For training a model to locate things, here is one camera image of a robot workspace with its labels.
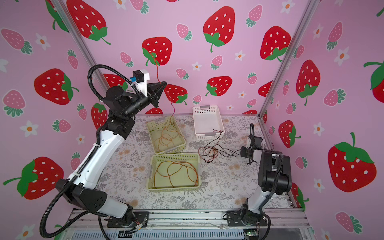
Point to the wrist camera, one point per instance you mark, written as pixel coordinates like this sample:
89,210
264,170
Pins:
254,143
140,79

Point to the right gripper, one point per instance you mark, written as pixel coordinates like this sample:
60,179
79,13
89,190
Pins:
243,153

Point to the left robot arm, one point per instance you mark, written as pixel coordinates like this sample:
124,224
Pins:
79,189

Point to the white plastic basket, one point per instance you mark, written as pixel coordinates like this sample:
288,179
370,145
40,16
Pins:
208,123

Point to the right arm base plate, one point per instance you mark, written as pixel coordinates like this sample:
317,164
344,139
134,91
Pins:
244,219

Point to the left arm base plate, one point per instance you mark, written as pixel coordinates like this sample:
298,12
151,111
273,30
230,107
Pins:
130,220

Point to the large green basket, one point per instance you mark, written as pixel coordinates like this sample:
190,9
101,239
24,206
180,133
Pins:
174,173

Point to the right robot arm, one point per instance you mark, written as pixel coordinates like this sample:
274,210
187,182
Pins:
274,177

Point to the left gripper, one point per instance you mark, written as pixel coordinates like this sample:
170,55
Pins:
150,94

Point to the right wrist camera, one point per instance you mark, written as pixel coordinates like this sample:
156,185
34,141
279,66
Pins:
254,143

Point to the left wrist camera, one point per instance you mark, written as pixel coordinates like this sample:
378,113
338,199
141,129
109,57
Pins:
140,79

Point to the small green basket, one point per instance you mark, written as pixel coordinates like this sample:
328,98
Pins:
166,136

